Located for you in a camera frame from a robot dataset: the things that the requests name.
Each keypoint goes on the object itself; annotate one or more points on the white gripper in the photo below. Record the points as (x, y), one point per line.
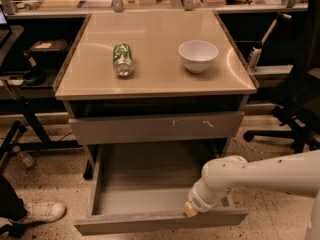
(197, 201)

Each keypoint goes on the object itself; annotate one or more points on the grey drawer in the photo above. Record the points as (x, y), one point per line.
(142, 187)
(154, 128)

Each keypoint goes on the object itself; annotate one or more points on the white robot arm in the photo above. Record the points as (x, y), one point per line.
(297, 174)

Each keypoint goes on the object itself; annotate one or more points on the grey top drawer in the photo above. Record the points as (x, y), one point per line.
(154, 128)

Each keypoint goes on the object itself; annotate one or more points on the grey drawer cabinet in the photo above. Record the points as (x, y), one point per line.
(88, 85)

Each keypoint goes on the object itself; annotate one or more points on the black office chair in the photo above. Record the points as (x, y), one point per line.
(296, 98)

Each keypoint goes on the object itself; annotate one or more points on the white bowl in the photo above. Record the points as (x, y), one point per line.
(197, 56)

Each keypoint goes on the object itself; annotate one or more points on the white sneaker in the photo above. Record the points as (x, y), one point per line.
(45, 212)

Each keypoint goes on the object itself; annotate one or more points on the green soda can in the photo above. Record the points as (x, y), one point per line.
(122, 60)

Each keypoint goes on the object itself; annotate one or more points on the white black handheld tool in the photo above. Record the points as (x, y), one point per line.
(256, 51)

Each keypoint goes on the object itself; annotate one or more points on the plastic water bottle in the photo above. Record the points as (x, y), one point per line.
(23, 156)

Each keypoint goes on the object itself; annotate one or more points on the dark trouser leg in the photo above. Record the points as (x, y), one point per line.
(11, 206)

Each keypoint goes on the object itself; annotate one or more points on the black box with label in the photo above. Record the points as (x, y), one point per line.
(49, 50)

